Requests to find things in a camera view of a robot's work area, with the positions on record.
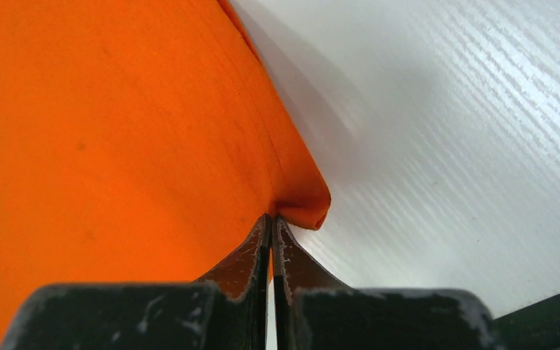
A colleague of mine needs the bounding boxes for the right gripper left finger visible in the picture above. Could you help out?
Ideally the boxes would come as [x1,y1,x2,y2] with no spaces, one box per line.
[0,215,271,349]

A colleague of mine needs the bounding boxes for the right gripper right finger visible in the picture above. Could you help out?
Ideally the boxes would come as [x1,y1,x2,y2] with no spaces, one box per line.
[271,217,498,349]

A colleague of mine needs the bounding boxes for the orange t shirt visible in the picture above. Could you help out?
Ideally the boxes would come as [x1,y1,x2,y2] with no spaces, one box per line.
[0,1,331,342]

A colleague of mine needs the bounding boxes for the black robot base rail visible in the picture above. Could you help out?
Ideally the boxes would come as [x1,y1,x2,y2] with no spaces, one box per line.
[494,294,560,349]

